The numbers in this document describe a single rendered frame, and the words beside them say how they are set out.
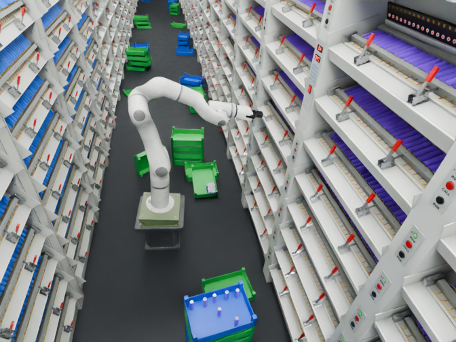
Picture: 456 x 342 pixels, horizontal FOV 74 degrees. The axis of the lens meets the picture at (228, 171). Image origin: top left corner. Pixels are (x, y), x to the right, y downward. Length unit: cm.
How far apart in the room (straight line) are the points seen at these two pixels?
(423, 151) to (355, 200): 27
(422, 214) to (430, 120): 22
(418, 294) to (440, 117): 45
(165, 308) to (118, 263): 48
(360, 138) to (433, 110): 28
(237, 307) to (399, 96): 119
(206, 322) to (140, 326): 58
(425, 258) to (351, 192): 37
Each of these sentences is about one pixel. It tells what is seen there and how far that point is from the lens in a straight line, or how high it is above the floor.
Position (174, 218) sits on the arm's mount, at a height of 35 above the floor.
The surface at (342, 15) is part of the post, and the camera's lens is 121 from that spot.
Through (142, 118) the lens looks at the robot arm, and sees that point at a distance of 161.
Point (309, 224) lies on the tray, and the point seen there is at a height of 78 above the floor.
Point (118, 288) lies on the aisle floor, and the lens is 222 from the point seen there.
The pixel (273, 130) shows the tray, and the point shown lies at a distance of 180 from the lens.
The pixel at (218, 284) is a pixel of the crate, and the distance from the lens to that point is 216.
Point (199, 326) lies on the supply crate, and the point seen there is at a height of 40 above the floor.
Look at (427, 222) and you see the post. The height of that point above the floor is 136.
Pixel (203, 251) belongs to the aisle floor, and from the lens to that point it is 231.
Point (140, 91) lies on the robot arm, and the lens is 170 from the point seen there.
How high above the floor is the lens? 187
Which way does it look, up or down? 39 degrees down
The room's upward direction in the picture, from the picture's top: 5 degrees clockwise
